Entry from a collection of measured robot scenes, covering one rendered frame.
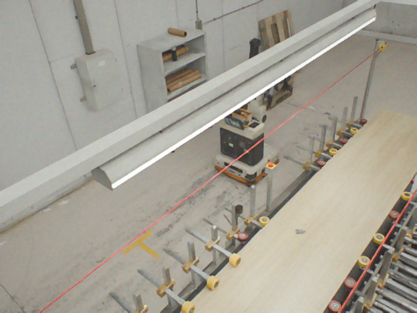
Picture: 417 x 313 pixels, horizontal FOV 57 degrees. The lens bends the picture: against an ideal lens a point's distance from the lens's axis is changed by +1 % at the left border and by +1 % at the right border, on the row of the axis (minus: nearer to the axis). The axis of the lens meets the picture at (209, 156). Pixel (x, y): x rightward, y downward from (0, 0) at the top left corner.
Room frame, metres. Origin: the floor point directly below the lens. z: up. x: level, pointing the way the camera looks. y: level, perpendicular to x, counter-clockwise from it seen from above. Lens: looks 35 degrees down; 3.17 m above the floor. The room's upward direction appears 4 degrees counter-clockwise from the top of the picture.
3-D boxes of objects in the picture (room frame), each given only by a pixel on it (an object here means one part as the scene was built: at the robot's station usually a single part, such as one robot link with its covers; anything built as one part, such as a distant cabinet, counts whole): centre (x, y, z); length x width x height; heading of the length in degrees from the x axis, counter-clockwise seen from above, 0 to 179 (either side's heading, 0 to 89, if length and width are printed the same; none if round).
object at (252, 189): (2.37, -0.33, 0.93); 0.04 x 0.04 x 0.48; 47
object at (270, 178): (2.56, -0.51, 0.93); 0.05 x 0.05 x 0.45; 47
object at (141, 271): (1.62, 0.38, 0.95); 0.50 x 0.04 x 0.04; 47
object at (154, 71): (5.11, 0.40, 0.78); 0.90 x 0.45 x 1.55; 137
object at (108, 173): (1.97, -0.41, 2.34); 2.40 x 0.12 x 0.08; 137
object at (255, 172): (4.13, -0.50, 0.16); 0.67 x 0.64 x 0.25; 137
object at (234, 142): (4.06, -0.44, 0.59); 0.55 x 0.34 x 0.83; 47
